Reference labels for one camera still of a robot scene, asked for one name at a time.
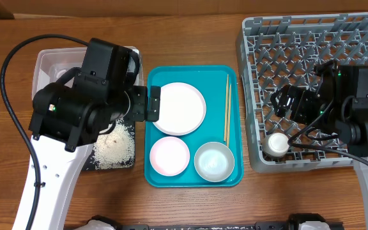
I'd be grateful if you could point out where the pink round plate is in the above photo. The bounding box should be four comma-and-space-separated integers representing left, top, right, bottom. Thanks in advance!
154, 82, 206, 136

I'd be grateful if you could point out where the pile of rice grains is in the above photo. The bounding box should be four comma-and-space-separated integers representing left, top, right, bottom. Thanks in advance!
91, 119, 136, 170

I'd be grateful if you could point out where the white cup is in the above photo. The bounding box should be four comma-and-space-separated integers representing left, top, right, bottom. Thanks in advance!
262, 132, 289, 158

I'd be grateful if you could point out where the wooden chopstick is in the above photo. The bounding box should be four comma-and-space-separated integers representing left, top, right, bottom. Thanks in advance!
226, 85, 232, 148
224, 74, 229, 142

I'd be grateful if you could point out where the pink bowl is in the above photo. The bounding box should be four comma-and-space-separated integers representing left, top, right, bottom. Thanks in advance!
149, 136, 190, 176

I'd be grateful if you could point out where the grey bowl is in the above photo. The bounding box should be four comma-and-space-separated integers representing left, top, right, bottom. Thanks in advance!
194, 142, 235, 183

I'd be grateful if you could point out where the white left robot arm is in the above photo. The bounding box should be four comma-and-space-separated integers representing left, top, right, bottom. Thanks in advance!
7, 38, 160, 229

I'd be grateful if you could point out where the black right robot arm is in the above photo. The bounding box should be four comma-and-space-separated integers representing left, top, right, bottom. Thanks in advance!
270, 60, 368, 228

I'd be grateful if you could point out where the grey dishwasher rack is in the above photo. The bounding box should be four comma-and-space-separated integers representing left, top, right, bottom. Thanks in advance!
236, 12, 368, 173

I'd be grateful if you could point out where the clear plastic waste bin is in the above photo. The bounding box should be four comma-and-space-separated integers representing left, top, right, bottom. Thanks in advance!
32, 39, 144, 101

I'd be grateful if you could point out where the black rectangular tray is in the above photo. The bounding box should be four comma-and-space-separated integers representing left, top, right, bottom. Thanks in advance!
81, 118, 136, 172

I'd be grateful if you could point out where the teal plastic serving tray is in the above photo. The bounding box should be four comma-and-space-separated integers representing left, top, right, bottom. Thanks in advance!
144, 65, 243, 188

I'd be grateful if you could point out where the black rail at table edge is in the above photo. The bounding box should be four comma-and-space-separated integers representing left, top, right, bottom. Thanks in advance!
119, 213, 344, 230

